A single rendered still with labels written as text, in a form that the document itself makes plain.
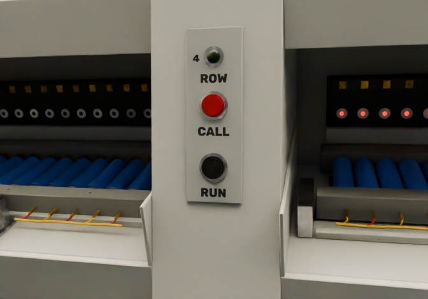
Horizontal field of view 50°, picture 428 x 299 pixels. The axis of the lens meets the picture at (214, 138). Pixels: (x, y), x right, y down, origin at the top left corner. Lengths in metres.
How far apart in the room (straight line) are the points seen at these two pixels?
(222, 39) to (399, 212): 0.19
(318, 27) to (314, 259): 0.16
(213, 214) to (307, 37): 0.14
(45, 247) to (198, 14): 0.22
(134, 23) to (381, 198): 0.23
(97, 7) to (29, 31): 0.06
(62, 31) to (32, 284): 0.20
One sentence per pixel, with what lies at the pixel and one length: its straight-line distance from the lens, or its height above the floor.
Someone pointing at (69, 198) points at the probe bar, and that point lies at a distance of 0.42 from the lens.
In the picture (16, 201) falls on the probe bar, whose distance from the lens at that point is 0.46.
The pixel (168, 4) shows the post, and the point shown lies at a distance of 0.34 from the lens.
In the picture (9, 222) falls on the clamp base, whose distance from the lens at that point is 0.45.
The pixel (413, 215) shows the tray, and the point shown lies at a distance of 0.40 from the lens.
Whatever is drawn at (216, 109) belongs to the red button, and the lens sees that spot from 0.32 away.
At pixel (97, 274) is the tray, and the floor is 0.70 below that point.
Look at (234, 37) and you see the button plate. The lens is 0.32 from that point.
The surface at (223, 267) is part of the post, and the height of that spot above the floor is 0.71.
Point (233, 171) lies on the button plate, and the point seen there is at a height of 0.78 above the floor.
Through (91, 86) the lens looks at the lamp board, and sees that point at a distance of 0.53.
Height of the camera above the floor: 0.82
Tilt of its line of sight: 3 degrees down
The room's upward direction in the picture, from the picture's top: straight up
